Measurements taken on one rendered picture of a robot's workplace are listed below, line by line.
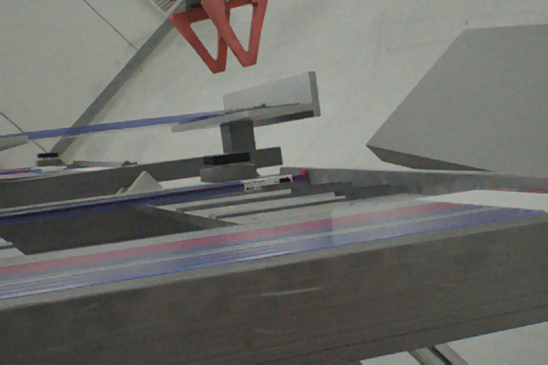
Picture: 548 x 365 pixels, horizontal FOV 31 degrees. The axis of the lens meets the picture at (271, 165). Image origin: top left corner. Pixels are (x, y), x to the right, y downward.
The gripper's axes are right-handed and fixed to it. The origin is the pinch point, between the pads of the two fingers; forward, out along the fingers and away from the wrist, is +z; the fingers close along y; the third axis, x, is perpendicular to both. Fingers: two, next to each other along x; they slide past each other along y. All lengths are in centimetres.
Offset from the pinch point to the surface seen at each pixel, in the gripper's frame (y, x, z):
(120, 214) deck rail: -18.5, -11.9, 14.4
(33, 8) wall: -761, 109, -82
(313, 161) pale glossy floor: -226, 100, 43
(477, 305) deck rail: 49, -7, 17
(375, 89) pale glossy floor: -223, 129, 24
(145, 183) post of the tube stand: -43.3, -2.3, 14.2
